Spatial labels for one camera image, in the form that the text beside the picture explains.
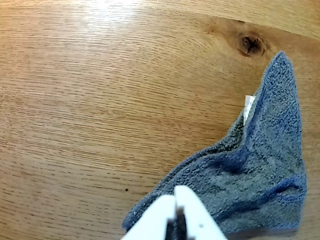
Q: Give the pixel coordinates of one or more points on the grey microfibre cloth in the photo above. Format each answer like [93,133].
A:
[250,180]

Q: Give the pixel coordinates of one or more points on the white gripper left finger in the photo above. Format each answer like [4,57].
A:
[152,220]

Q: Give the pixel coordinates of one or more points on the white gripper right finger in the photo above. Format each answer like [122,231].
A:
[200,222]

